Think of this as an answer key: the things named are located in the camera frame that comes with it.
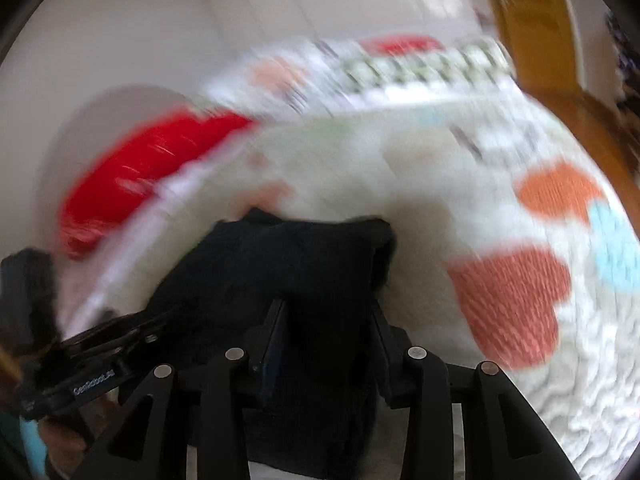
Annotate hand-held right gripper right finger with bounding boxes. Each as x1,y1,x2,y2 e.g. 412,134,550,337
370,305,573,480

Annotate person's left hand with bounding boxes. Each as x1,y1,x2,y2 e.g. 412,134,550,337
37,395,108,478

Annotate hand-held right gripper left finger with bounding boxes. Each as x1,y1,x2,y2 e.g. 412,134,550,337
82,297,288,480

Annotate pile of clothes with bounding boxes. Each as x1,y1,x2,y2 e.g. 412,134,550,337
605,10,640,126

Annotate black pants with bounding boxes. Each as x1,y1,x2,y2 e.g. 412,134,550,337
145,207,398,480

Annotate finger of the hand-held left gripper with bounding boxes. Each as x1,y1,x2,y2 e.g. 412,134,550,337
60,305,193,361

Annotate green dotted pillow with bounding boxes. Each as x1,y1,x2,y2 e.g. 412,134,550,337
345,40,516,96

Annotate wooden door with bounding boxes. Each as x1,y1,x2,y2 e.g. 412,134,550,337
475,0,640,191

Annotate red pillow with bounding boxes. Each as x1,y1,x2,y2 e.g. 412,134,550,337
60,110,256,261

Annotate white floral pillow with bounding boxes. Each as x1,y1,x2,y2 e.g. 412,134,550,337
205,35,361,111

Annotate white heart-print bed blanket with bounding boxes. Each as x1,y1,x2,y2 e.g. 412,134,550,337
75,90,640,480

